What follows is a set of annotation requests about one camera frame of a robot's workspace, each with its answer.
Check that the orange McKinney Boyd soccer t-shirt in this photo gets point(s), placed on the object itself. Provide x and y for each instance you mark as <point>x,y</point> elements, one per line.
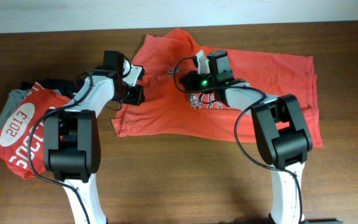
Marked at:
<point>169,111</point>

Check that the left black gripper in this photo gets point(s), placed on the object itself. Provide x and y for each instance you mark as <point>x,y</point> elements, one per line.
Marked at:
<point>136,99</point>

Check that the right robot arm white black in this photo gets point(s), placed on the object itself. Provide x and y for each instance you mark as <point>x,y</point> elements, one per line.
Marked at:
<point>282,135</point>

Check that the folded grey shirt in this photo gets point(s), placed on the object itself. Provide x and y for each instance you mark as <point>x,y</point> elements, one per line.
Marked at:
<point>15,98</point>

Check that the folded navy blue shirt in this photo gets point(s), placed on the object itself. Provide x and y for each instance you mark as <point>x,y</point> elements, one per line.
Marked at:
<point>51,87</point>

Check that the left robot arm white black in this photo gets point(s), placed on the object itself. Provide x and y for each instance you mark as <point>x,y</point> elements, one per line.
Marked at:
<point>72,149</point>

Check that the folded red 2013 soccer shirt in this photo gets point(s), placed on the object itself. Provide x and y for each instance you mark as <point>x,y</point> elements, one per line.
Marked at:
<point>15,129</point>

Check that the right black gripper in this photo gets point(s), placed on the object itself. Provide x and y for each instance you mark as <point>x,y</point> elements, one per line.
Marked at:
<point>192,83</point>

